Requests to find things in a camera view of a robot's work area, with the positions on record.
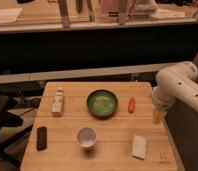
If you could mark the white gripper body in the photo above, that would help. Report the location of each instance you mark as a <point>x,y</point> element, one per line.
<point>162,101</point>

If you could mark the orange carrot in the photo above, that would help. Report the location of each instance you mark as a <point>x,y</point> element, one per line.
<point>131,105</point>

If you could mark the white plastic bottle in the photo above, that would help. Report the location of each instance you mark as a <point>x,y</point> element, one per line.
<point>57,104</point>

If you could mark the black office chair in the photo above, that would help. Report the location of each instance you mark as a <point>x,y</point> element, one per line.
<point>8,119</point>

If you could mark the white cup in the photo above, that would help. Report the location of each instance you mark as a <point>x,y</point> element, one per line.
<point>86,138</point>

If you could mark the green bowl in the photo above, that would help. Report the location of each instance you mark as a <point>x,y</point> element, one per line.
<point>102,103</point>

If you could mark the white sponge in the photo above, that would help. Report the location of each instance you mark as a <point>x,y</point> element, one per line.
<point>139,147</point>

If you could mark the black remote control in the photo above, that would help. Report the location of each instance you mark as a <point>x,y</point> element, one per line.
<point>41,138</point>

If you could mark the dark robot base panel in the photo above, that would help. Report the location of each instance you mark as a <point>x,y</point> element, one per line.
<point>182,122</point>

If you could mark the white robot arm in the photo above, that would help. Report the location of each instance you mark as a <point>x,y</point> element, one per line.
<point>174,82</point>

